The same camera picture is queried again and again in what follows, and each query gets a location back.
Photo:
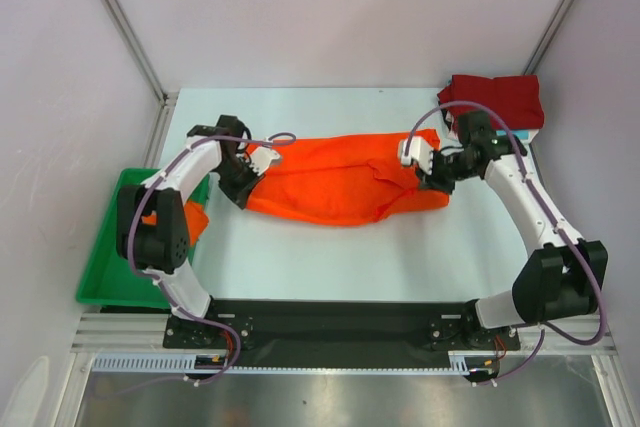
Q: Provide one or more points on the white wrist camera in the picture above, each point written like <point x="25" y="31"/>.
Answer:
<point x="417" y="152"/>
<point x="263" y="158"/>

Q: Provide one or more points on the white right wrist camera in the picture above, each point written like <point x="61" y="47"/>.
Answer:
<point x="417" y="152"/>

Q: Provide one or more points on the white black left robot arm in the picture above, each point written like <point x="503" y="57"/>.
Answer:
<point x="170" y="270"/>

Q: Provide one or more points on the folded dark red t shirt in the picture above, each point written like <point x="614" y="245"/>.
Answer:
<point x="514" y="98"/>

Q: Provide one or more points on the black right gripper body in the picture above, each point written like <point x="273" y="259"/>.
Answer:
<point x="436" y="179"/>

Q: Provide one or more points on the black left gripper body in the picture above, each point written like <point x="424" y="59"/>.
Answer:
<point x="236" y="176"/>

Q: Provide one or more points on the right aluminium corner post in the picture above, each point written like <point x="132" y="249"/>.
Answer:
<point x="549" y="33"/>

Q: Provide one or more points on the left aluminium corner post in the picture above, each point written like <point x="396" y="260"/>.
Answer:
<point x="124" y="28"/>

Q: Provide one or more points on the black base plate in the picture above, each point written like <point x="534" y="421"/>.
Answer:
<point x="341" y="335"/>

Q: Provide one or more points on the aluminium corner post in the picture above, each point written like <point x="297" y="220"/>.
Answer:
<point x="124" y="28"/>
<point x="549" y="33"/>

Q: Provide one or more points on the folded turquoise t shirt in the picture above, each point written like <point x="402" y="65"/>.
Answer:
<point x="522" y="135"/>

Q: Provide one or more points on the grey slotted cable duct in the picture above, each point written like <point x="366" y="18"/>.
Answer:
<point x="197" y="364"/>

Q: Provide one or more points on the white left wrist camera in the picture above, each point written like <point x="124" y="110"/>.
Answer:
<point x="263" y="158"/>

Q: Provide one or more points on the green plastic tray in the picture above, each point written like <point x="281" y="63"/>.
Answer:
<point x="107" y="280"/>

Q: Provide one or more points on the orange t shirt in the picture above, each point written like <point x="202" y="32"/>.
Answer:
<point x="197" y="222"/>
<point x="344" y="181"/>

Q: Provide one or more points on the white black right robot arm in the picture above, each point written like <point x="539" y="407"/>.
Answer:
<point x="560" y="285"/>

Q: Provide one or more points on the orange t shirt in tray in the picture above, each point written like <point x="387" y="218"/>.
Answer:
<point x="197" y="222"/>

